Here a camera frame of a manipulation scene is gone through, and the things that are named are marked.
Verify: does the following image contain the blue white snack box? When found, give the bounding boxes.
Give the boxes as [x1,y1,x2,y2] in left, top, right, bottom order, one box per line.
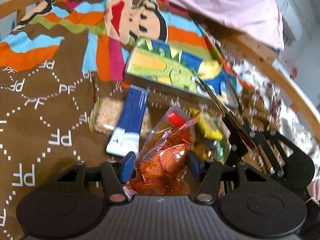
[106,85,149,157]

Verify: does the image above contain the orange snack bag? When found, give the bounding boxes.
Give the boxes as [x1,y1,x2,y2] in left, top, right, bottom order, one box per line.
[124,106,202,198]

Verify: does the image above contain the gold snack pack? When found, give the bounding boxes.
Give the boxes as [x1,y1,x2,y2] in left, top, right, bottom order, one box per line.
[192,139,231,164]

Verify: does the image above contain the yellow snack bar pack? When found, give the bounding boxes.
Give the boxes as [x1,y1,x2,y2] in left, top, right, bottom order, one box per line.
[189,107,223,141]

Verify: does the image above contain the floral patterned bedsheet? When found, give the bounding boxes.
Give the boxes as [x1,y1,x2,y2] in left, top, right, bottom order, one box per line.
[222,51,319,165]

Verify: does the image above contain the clear puffed rice snack pack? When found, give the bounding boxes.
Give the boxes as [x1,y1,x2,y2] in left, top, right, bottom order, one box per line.
[89,92,151,135]

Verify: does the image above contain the colourful painted tray box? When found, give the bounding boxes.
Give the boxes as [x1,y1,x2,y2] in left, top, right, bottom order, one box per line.
[124,37,238,109]

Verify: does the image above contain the colourful cartoon monkey blanket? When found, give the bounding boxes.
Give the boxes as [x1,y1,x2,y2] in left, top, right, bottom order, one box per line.
[0,0,283,240]

